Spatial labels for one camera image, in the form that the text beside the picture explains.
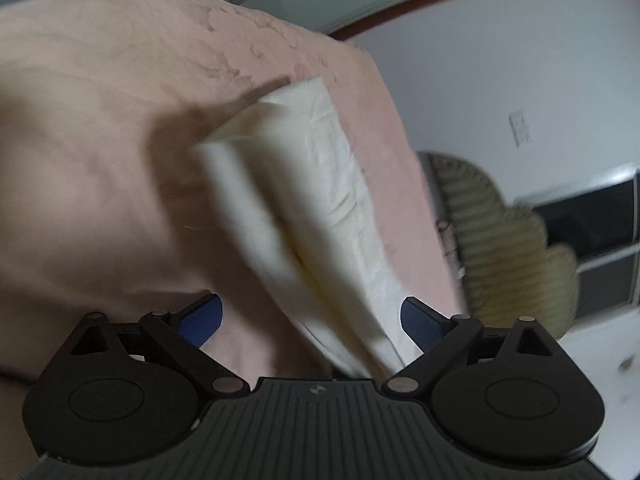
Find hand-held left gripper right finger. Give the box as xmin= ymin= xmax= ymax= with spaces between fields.
xmin=382 ymin=296 xmax=557 ymax=402

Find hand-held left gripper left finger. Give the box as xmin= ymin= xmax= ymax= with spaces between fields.
xmin=65 ymin=294 xmax=252 ymax=400

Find pink bed sheet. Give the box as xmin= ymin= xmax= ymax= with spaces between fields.
xmin=0 ymin=0 xmax=469 ymax=461

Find olive padded headboard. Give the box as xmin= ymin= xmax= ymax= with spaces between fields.
xmin=419 ymin=152 xmax=582 ymax=342

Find white pants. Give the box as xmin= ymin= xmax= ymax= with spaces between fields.
xmin=192 ymin=75 xmax=426 ymax=382

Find white cabinet with dark panels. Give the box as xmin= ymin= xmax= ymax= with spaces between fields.
xmin=515 ymin=164 xmax=640 ymax=321

